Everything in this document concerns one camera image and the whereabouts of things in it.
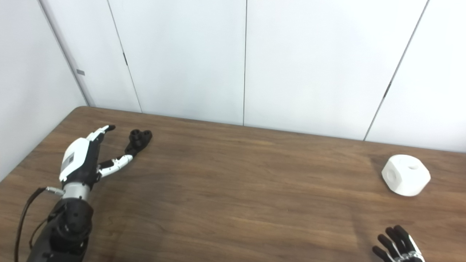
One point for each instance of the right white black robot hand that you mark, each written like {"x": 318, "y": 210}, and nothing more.
{"x": 398, "y": 243}

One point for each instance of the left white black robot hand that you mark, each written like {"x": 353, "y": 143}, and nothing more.
{"x": 78, "y": 158}

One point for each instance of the black plastic holder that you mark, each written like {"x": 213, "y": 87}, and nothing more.
{"x": 138, "y": 140}

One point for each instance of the round white plastic piece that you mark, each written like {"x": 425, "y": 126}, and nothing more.
{"x": 407, "y": 178}

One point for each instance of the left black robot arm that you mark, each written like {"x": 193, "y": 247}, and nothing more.
{"x": 65, "y": 225}

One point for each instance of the small grey wall label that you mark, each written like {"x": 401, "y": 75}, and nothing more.
{"x": 81, "y": 72}

